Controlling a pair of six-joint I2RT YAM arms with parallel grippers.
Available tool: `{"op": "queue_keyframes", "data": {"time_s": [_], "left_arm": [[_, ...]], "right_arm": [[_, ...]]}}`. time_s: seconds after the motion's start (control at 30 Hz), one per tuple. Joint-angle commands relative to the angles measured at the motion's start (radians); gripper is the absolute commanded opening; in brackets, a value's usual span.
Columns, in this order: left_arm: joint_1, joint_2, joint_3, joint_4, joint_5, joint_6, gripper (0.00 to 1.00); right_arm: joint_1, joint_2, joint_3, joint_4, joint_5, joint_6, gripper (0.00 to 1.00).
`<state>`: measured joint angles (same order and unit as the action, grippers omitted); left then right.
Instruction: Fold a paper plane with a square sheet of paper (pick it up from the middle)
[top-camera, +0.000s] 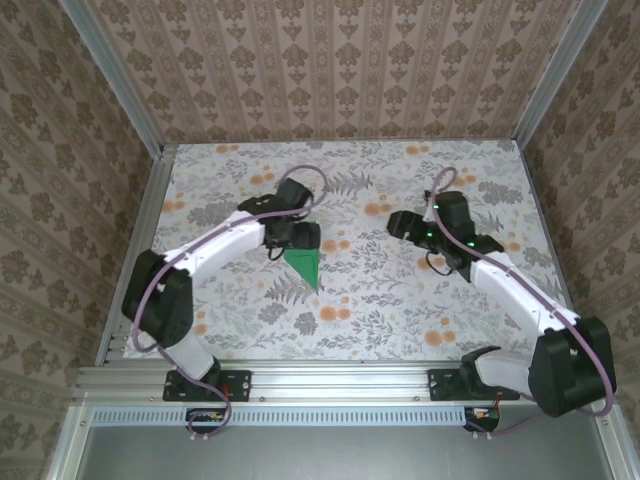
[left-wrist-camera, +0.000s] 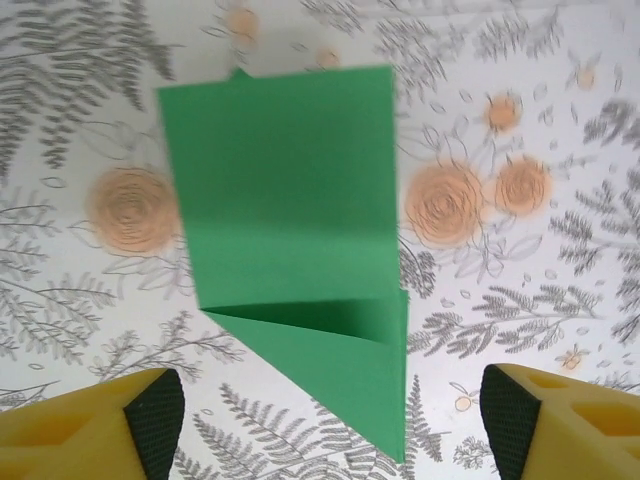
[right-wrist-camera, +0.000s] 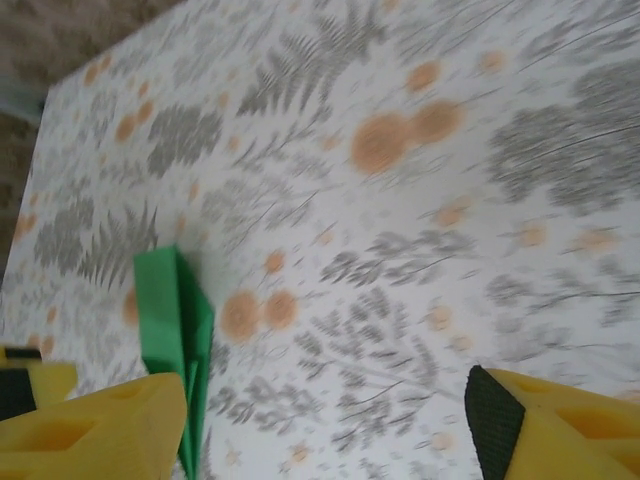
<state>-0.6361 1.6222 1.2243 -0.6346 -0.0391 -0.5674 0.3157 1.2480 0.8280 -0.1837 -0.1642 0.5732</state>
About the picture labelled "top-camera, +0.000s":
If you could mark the aluminium table side rail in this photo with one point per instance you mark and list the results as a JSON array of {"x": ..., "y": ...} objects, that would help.
[
  {"x": 142, "y": 235},
  {"x": 550, "y": 235}
]

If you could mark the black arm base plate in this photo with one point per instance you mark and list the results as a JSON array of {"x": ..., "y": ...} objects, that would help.
[
  {"x": 442, "y": 385},
  {"x": 240, "y": 385}
]

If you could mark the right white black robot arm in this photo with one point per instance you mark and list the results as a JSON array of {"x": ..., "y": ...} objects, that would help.
[{"x": 515, "y": 295}]

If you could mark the aluminium front frame rail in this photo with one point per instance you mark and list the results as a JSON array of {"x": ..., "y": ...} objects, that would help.
[{"x": 340, "y": 382}]

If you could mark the aluminium lower frame bar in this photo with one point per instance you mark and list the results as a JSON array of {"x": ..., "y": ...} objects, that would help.
[
  {"x": 67, "y": 450},
  {"x": 614, "y": 457}
]

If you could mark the grey metal sheet panel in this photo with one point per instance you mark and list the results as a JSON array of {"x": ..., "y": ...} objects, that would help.
[{"x": 340, "y": 455}]

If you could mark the aluminium frame corner post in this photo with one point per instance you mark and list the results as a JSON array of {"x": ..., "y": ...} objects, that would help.
[
  {"x": 120, "y": 85},
  {"x": 555, "y": 70}
]

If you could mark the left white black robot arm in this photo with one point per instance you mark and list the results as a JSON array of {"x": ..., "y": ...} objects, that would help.
[{"x": 220, "y": 240}]

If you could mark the green square paper sheet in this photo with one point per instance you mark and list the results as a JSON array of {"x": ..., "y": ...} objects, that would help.
[{"x": 307, "y": 267}]

